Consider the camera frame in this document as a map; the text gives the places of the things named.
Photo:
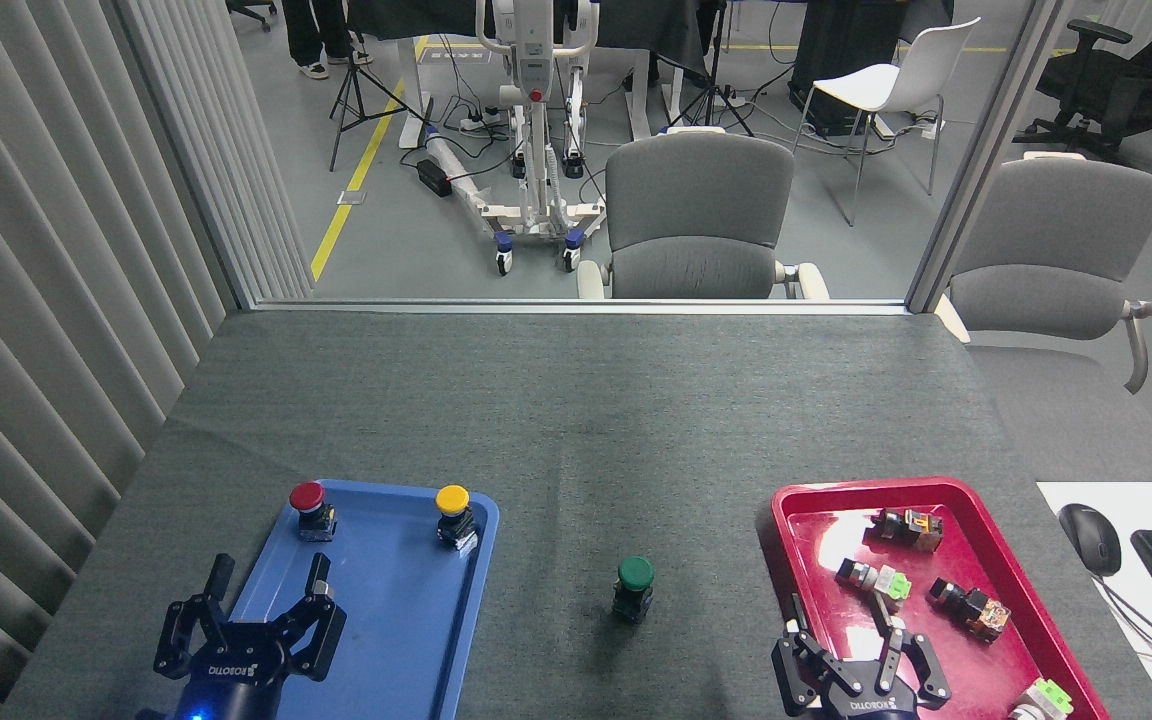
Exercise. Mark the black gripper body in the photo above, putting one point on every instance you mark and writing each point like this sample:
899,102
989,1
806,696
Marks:
871,705
226,675

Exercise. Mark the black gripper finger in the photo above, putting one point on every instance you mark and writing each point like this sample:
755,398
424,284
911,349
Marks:
816,670
316,625
916,665
186,630

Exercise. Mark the green push button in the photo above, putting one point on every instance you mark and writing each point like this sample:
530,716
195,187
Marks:
635,575

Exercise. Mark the red push button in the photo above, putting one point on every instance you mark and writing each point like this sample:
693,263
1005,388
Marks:
307,496

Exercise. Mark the yellow push button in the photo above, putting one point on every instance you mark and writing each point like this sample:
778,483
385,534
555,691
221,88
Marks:
452,499

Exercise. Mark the blue plastic tray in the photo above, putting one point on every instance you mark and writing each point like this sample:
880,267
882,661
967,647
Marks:
386,620

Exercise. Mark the red plastic tray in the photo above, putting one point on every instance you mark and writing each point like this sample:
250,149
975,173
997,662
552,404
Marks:
811,540

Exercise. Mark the black computer mouse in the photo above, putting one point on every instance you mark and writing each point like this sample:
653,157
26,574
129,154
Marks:
1091,538

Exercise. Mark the grey vertical blinds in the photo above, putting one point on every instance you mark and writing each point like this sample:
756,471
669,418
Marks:
36,300

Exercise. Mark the grey floor socket plate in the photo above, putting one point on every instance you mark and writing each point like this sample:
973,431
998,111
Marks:
351,197

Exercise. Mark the grey chair with cream armrests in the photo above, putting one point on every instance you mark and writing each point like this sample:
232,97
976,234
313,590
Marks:
696,200
1056,250

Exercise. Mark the black power brick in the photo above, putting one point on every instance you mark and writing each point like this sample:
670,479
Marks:
433,177

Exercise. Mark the white power strip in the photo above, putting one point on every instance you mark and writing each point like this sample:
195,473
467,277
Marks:
479,120

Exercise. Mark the white stand on wheels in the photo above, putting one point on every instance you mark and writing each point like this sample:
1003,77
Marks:
534,120

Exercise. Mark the white plastic chair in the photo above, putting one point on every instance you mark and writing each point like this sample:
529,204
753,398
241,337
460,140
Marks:
886,85

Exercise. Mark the person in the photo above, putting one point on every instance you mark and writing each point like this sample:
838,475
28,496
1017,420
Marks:
306,30

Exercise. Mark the black office chair with armrests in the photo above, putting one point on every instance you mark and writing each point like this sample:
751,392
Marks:
1116,85

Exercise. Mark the small black office chair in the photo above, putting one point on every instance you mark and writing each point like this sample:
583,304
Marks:
254,8

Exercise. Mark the black table cloth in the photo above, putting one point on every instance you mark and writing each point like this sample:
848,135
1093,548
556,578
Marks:
656,25

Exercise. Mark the black and red switch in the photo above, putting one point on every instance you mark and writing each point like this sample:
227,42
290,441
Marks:
971,610

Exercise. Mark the grey switch with green block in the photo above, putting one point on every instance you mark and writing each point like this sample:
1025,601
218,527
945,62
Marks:
876,582

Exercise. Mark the white and green switch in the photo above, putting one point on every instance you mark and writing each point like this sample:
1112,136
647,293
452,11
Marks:
1044,697

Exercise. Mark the black and orange switch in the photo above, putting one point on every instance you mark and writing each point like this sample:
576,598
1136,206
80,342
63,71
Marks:
904,528

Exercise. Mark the silver table edge rail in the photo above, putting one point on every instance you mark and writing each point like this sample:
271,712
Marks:
586,306

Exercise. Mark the silver post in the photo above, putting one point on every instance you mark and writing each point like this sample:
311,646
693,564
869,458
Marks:
986,150

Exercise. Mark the black camera tripod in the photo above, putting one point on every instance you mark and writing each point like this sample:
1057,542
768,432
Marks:
714,90

